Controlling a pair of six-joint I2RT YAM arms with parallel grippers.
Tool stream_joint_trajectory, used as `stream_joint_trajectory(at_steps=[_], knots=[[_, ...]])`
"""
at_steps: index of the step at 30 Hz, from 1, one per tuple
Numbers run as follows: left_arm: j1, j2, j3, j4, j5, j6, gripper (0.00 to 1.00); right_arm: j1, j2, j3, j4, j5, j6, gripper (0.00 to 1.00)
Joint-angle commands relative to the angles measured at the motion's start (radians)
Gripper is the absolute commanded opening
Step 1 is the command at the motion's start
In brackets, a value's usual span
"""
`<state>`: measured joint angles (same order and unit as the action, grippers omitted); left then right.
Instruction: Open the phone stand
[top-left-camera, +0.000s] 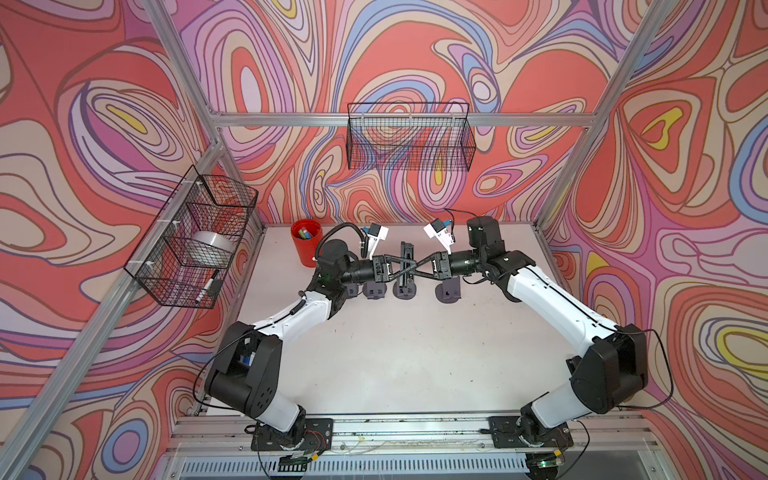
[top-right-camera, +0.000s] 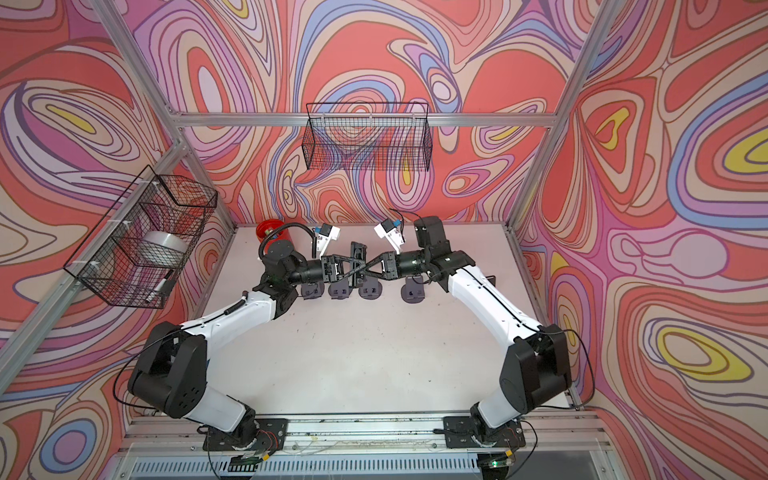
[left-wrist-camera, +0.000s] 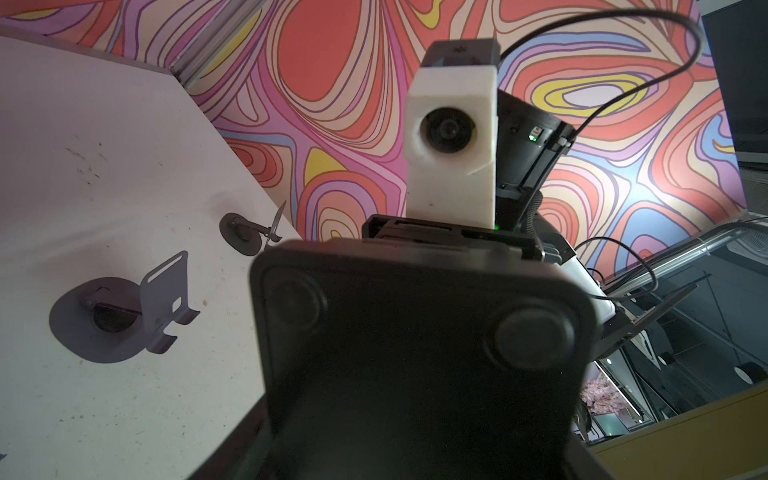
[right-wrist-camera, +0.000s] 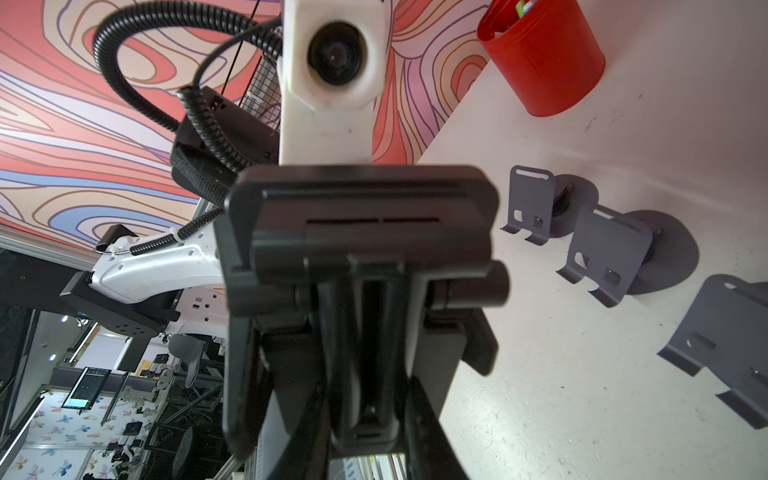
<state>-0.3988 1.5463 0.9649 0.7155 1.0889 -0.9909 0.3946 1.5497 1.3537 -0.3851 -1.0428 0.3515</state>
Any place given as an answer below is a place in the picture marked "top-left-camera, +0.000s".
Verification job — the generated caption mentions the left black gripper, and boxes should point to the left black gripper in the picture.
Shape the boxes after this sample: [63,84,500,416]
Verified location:
[335,259,411,290]

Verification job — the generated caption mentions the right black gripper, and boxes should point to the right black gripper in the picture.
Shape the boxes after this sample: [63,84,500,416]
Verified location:
[411,248,485,282]

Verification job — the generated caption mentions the grey phone stand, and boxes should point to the grey phone stand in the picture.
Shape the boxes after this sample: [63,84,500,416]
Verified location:
[435,277,462,304]
[345,284,360,299]
[362,281,387,300]
[393,282,417,300]

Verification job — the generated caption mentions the black rectangular phone stand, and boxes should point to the black rectangular phone stand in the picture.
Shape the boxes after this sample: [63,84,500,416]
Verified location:
[397,241,416,284]

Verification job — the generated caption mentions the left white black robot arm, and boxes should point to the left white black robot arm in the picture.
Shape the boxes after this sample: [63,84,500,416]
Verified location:
[203,222,395,449]

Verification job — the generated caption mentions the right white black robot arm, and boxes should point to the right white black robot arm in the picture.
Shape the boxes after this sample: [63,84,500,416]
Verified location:
[424,216,648,447]

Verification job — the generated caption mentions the red cylindrical pen cup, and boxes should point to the red cylindrical pen cup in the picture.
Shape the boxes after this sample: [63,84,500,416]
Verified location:
[290,219,323,268]

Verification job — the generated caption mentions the black stapler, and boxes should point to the black stapler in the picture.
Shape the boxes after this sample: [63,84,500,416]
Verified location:
[566,355,582,376]

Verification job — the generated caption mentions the white marker in basket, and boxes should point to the white marker in basket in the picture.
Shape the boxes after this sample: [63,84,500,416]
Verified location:
[195,277,216,304]

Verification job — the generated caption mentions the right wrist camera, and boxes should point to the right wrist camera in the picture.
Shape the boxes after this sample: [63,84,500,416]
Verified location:
[423,218,455,254]

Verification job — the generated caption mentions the rear black wire basket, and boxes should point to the rear black wire basket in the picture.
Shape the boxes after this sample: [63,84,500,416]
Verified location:
[346,100,476,172]

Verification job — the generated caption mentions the black wire basket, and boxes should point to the black wire basket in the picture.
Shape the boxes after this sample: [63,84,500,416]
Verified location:
[346,100,476,172]
[124,167,258,309]

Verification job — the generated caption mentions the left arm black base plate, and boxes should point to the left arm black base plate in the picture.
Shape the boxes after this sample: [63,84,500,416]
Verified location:
[244,417,334,454]

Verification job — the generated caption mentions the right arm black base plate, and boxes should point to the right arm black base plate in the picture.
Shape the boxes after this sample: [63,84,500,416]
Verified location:
[487,415,574,451]

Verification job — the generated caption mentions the left black wire basket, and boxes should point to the left black wire basket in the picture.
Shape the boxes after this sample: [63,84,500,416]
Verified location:
[124,167,258,309]

